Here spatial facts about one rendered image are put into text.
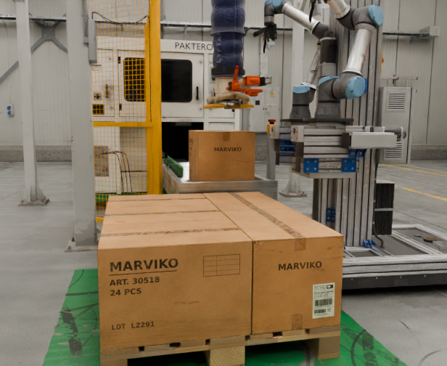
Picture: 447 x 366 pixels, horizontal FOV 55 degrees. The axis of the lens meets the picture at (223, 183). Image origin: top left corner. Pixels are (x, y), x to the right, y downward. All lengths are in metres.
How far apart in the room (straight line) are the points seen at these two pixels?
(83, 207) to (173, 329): 2.02
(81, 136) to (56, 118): 8.45
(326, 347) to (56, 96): 10.71
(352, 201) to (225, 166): 0.88
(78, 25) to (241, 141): 1.54
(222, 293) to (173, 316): 0.21
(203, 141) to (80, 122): 1.07
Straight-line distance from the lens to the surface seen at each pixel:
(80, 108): 3.57
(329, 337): 2.02
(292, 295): 1.87
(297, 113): 3.00
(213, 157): 2.98
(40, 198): 5.89
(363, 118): 2.83
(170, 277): 1.72
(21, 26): 5.89
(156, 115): 3.62
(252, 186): 3.00
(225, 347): 1.88
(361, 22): 2.63
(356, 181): 2.84
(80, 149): 3.58
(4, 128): 12.35
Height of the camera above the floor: 1.00
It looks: 8 degrees down
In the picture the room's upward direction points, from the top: straight up
